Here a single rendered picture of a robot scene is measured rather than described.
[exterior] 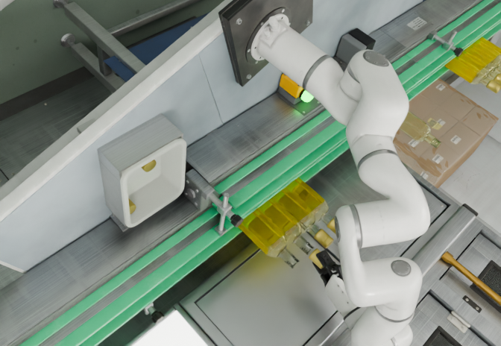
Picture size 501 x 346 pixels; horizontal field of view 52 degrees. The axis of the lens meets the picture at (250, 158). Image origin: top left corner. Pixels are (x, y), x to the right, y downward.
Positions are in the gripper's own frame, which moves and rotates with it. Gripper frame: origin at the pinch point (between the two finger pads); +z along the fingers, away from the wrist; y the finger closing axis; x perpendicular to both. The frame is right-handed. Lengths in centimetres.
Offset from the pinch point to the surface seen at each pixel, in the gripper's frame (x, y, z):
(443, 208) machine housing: -58, -17, 3
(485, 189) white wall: -378, -316, 91
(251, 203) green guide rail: 11.0, 6.1, 20.9
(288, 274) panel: 4.6, -12.9, 5.2
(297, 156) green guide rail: -4.9, 13.3, 25.4
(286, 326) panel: 13.3, -12.8, -7.4
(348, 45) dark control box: -39, 21, 52
